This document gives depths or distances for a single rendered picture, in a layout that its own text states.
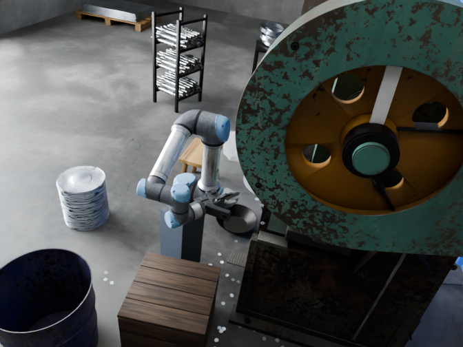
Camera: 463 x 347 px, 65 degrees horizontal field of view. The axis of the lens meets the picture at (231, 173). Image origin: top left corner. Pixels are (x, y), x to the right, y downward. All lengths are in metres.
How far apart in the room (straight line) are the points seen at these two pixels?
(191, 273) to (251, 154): 0.90
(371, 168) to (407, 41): 0.34
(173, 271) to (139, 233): 0.73
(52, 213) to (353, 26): 2.34
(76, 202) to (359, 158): 1.85
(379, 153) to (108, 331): 1.64
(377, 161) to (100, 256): 1.85
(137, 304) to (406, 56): 1.45
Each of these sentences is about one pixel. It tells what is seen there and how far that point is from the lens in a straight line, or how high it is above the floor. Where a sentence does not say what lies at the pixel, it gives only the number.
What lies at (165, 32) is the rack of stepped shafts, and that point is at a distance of 3.92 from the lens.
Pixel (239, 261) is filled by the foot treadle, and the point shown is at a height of 0.16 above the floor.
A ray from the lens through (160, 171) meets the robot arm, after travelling 1.53.
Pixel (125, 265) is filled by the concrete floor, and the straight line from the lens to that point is 2.40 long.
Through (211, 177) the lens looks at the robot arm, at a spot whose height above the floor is 0.76.
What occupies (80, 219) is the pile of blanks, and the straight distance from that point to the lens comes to 2.57.
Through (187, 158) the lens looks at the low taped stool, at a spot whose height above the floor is 0.33.
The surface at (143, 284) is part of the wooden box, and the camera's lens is 1.87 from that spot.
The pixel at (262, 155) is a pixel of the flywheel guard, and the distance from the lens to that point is 1.18.
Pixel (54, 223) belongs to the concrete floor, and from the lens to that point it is 2.74.
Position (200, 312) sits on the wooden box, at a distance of 1.78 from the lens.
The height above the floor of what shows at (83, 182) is 0.34.
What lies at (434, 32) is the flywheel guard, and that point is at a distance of 1.04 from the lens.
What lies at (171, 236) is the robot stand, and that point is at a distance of 2.13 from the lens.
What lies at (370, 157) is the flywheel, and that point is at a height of 1.34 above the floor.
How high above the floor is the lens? 1.86
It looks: 36 degrees down
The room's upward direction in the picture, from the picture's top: 8 degrees clockwise
